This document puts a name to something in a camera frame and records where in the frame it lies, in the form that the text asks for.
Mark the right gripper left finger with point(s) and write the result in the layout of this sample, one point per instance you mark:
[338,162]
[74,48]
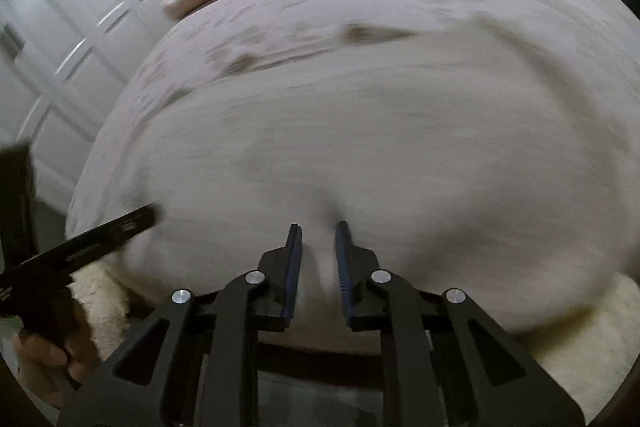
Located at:
[193,361]

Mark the cream fuzzy sweater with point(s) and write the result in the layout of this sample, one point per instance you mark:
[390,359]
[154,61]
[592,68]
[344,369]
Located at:
[469,157]

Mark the floral pink bedspread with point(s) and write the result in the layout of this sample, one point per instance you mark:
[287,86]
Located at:
[599,38]

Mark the cream fluffy rug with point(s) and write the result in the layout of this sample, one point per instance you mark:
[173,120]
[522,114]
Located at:
[589,355]

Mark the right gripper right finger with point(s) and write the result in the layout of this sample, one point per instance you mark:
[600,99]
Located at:
[446,362]

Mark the person's left hand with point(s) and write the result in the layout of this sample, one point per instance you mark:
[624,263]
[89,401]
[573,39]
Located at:
[45,369]

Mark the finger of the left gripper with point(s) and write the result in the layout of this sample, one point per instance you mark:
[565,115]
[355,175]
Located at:
[90,246]

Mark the white panelled wardrobe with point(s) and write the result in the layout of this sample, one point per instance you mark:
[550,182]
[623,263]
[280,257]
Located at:
[64,64]

